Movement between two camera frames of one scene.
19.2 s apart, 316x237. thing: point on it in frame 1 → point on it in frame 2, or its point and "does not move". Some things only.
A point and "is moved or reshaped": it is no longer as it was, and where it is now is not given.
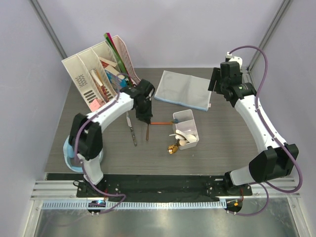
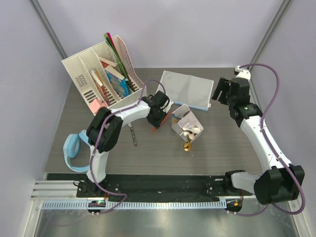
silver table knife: [129, 123] does not move
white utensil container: [184, 122] is moved or reshaped
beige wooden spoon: [182, 142] → [191, 136]
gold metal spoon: [172, 148] → [187, 146]
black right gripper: [217, 76] → [224, 85]
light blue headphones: [69, 151] does not move
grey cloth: [187, 90] does not move
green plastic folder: [107, 37] does not move
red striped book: [100, 87] does not move
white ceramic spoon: [189, 138] → [194, 130]
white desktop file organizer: [101, 72] does not move
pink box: [96, 103] does not move
